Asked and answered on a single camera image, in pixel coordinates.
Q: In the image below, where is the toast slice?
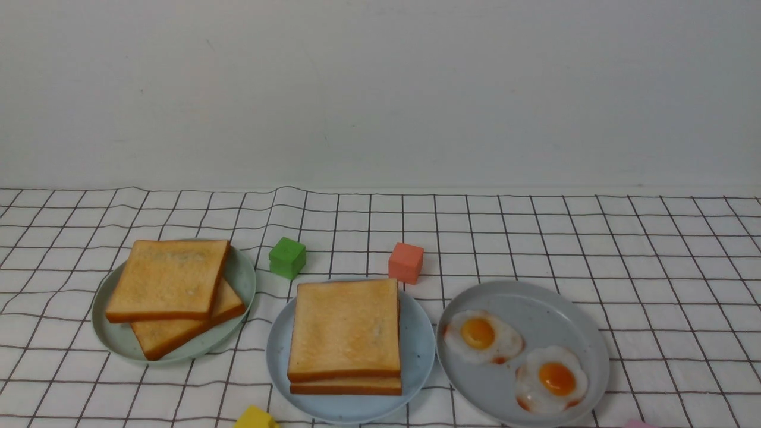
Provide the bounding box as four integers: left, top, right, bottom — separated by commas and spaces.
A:
287, 278, 401, 383
105, 240, 230, 323
289, 377, 402, 396
130, 279, 246, 361

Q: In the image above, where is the orange-red cube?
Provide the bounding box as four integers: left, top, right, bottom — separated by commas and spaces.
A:
388, 242, 424, 285

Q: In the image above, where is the green cube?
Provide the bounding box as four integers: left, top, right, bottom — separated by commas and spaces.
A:
269, 237, 307, 280

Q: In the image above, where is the light blue plate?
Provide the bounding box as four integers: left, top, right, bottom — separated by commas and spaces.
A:
266, 289, 436, 425

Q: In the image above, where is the left fried egg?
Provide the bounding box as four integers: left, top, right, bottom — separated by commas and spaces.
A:
443, 310, 525, 365

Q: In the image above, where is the fried egg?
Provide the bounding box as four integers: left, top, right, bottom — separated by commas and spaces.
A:
443, 310, 525, 365
515, 346, 589, 415

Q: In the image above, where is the grey plate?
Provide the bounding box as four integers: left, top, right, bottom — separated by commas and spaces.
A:
437, 280, 609, 427

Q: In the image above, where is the right fried egg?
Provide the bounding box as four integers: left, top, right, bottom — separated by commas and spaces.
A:
515, 346, 589, 415

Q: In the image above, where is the yellow block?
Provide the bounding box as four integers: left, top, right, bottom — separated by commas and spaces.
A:
233, 405, 280, 428

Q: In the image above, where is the pale green plate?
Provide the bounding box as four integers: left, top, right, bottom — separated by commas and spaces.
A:
92, 246, 257, 365

